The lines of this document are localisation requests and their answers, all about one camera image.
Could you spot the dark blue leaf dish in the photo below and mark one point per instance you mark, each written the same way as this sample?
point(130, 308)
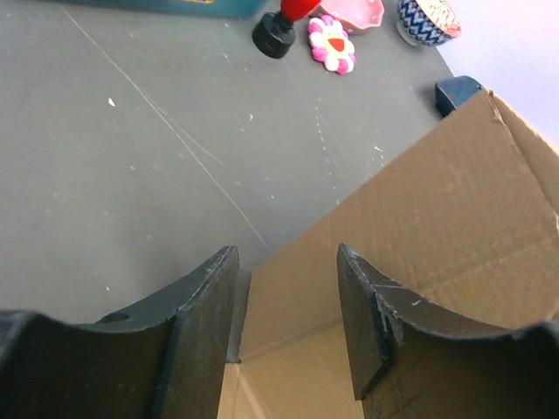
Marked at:
point(452, 93)

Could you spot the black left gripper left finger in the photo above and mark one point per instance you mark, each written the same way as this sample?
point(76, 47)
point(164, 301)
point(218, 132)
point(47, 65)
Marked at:
point(161, 357)

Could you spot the teal plastic basin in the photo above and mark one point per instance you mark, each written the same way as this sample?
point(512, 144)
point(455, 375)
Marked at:
point(216, 8)

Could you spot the pink polka dot plate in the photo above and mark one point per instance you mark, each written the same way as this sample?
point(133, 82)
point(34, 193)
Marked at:
point(356, 16)

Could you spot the red black stamp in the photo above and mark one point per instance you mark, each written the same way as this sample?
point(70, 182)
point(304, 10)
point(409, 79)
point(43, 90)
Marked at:
point(274, 34)

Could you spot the brown cardboard box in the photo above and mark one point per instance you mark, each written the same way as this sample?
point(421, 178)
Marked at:
point(467, 218)

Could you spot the pink flower toy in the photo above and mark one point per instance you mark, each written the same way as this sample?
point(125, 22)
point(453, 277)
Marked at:
point(330, 44)

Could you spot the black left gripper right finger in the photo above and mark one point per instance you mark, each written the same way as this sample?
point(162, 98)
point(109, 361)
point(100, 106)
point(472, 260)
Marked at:
point(411, 358)

